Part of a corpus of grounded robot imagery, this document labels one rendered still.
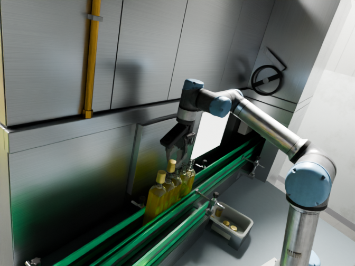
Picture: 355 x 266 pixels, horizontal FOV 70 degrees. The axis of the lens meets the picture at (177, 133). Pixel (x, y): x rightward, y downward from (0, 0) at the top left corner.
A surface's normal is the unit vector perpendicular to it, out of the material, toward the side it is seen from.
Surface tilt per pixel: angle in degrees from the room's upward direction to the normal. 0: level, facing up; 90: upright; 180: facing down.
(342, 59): 90
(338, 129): 90
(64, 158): 90
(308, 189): 85
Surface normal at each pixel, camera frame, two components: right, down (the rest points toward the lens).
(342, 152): -0.80, 0.07
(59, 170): 0.79, 0.39
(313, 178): -0.60, 0.13
